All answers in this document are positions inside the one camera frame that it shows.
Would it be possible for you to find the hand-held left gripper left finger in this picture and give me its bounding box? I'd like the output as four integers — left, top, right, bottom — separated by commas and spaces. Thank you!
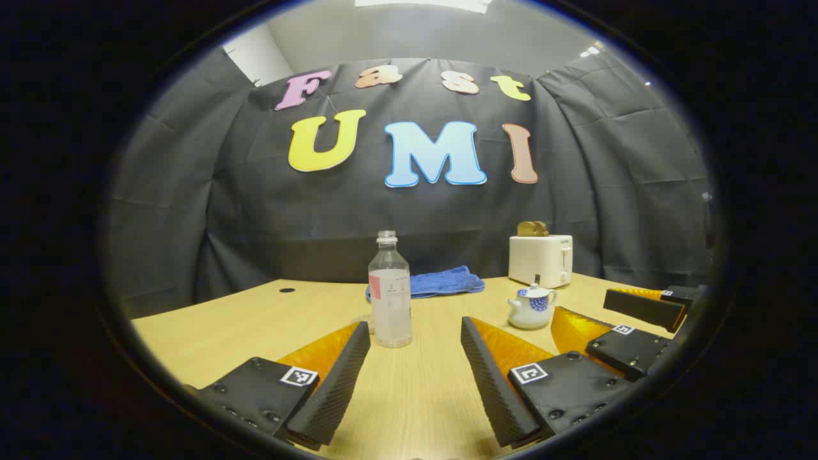
182, 321, 371, 451

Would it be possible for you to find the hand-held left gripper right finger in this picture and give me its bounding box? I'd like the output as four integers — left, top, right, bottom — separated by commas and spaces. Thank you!
460, 316, 640, 449

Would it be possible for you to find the white blue-patterned teacup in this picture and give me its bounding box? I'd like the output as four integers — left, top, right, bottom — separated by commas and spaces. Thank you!
507, 289, 558, 330

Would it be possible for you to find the clear plastic water bottle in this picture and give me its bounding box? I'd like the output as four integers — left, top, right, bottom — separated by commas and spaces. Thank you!
368, 231, 413, 349

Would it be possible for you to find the blue folded towel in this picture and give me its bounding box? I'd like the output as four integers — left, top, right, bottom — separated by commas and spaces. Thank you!
366, 266, 486, 302

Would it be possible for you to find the white toaster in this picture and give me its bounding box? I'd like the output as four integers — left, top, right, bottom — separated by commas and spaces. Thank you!
508, 234, 574, 289

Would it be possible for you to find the black backdrop cloth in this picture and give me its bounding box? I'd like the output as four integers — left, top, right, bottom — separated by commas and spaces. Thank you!
105, 48, 713, 320

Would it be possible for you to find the ceiling light panel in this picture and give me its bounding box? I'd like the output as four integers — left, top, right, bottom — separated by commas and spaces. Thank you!
355, 0, 493, 13

